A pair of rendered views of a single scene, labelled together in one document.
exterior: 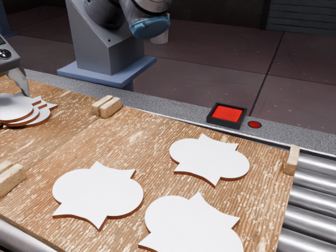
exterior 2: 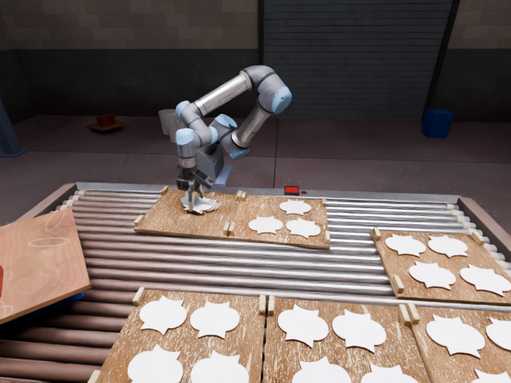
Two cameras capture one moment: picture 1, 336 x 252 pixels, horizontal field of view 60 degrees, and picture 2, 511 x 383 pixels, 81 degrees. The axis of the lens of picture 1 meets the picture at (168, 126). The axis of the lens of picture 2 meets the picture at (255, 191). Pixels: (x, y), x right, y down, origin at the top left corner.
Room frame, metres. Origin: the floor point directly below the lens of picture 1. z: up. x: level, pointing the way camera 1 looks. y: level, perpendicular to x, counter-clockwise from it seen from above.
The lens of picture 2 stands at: (-0.65, 0.50, 1.71)
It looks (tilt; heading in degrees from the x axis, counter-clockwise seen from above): 30 degrees down; 341
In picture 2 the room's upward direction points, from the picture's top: straight up
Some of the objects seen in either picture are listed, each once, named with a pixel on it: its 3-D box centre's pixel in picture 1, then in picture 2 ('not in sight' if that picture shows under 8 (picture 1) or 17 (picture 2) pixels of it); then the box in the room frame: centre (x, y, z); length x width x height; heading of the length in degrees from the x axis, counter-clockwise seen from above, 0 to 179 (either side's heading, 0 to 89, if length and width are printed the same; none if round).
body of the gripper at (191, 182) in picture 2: not in sight; (188, 176); (0.58, 0.38, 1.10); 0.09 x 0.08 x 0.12; 52
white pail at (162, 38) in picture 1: (158, 28); (177, 128); (4.19, 0.13, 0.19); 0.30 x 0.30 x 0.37
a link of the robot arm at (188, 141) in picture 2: not in sight; (186, 143); (0.57, 0.37, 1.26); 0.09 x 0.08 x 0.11; 119
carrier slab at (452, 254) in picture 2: not in sight; (440, 260); (-0.10, -0.41, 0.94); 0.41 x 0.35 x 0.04; 66
